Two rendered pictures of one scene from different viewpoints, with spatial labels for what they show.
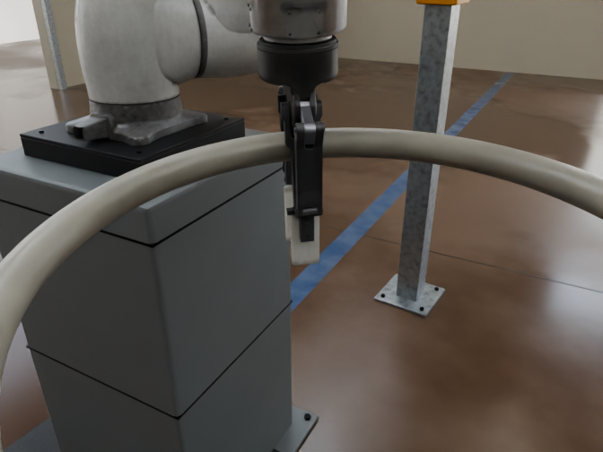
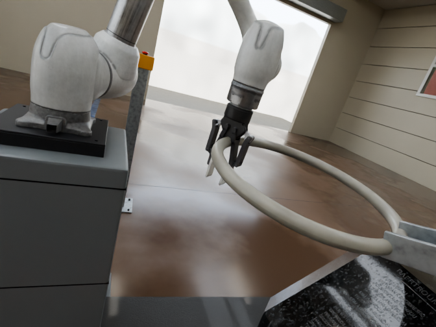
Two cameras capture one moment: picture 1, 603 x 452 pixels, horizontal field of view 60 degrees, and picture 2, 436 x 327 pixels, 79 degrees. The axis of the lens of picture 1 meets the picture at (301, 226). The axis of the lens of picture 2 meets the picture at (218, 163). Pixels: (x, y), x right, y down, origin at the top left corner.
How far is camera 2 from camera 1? 61 cm
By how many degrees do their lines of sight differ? 50
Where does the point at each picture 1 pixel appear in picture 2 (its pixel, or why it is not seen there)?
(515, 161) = (280, 146)
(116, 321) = (75, 239)
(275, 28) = (250, 106)
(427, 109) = (134, 115)
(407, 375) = (139, 240)
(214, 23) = (115, 74)
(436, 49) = (141, 88)
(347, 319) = not seen: hidden behind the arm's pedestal
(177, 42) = (102, 81)
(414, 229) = not seen: hidden behind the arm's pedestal
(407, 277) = not seen: hidden behind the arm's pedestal
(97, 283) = (66, 219)
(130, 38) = (87, 76)
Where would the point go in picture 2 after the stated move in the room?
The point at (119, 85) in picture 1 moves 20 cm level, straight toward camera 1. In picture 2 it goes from (74, 101) to (132, 124)
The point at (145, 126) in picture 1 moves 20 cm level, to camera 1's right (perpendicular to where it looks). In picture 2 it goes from (84, 124) to (143, 127)
